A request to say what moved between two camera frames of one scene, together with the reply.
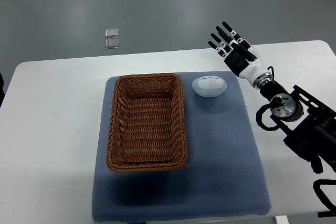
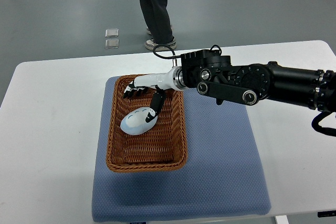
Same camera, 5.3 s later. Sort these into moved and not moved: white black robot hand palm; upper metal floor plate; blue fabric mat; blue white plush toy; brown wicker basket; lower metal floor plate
Moved: white black robot hand palm; blue white plush toy
Not moved: lower metal floor plate; blue fabric mat; upper metal floor plate; brown wicker basket
